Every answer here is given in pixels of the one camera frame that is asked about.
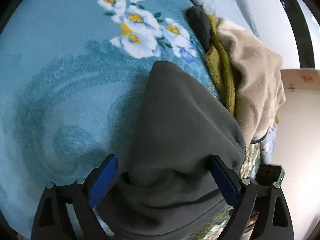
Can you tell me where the dark grey cartoon hoodie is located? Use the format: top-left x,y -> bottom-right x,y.
97,61 -> 245,239

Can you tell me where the beige fluffy garment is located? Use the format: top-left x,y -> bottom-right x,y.
217,18 -> 285,144

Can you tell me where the olive yellow knit sweater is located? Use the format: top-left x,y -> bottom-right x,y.
204,13 -> 235,116

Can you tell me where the white black wardrobe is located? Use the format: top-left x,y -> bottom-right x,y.
248,0 -> 319,69

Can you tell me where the blue floral bed blanket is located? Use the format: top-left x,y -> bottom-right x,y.
1,0 -> 220,237

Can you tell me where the dark garment under pile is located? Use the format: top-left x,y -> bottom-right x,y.
185,5 -> 212,52

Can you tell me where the grey-blue floral duvet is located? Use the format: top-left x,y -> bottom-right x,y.
170,0 -> 277,164

